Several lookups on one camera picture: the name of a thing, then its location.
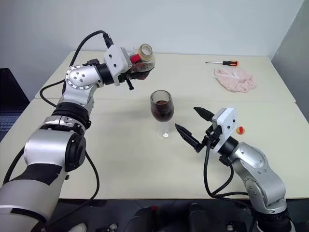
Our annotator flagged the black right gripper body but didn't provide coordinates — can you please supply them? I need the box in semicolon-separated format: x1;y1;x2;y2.
196;120;223;153

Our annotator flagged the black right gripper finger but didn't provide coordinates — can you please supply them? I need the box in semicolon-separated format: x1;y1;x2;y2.
194;106;216;122
174;123;201;152

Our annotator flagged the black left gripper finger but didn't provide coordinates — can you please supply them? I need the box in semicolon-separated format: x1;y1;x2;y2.
130;66;155;81

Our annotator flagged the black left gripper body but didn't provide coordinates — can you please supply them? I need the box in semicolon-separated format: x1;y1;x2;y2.
117;70;136;91

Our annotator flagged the dark liquid plastic bottle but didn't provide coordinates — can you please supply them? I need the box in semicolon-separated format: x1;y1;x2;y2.
127;43;156;80

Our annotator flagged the clear wine glass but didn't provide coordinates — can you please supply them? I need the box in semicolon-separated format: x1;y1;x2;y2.
150;90;175;139

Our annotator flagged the crumpled pink cloth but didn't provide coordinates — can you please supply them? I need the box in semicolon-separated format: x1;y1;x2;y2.
212;68;256;94

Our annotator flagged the orange and black screwdriver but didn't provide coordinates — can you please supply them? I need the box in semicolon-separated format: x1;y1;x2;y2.
205;60;240;67

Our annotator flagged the dark rounded shape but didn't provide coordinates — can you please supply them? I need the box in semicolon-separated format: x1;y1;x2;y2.
130;207;157;232

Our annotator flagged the dark laptop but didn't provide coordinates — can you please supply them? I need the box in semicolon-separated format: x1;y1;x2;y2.
0;68;31;141

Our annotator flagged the white shoe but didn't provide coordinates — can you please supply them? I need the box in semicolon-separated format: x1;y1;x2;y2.
71;222;88;232

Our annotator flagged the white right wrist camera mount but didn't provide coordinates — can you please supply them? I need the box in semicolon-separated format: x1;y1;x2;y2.
211;107;238;155

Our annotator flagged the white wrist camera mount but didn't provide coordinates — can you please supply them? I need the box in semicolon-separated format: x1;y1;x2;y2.
211;107;238;155
103;45;133;87

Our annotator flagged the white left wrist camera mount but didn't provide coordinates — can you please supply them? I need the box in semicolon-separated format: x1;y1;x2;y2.
103;45;133;87

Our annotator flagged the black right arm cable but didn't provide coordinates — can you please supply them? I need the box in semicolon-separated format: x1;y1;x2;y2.
203;139;259;232

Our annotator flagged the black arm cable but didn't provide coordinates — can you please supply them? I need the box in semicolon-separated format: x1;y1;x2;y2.
203;139;259;232
2;30;114;228

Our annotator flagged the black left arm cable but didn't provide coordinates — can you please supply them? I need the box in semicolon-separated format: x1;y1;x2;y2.
2;30;114;228

